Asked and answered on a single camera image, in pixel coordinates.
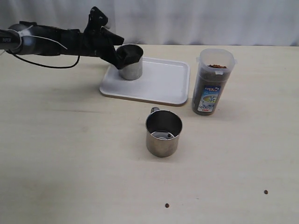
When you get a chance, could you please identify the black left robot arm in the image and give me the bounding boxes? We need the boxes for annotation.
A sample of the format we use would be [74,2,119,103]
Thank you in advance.
[0,7,143,70]

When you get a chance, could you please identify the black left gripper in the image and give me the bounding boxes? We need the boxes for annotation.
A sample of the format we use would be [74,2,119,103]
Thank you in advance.
[78,6,140,70]

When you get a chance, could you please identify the steel mug with handle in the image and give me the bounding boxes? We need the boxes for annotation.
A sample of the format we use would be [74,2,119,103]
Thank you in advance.
[145,107,183,158]

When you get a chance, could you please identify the clear plastic container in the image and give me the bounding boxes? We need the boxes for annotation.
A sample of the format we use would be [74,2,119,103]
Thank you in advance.
[192,48,235,116]

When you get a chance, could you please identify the white plastic tray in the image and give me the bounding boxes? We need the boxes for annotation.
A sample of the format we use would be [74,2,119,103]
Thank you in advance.
[99,57,190,106]

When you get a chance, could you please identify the white zip tie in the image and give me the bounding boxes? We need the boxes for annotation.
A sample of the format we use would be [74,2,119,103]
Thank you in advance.
[17,25,68,50]

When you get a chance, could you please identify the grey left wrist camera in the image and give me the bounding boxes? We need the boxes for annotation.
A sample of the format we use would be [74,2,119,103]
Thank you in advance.
[104,19,112,29]

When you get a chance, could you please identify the steel mug with pellets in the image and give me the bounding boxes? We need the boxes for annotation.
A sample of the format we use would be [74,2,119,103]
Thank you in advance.
[116,44,143,81]

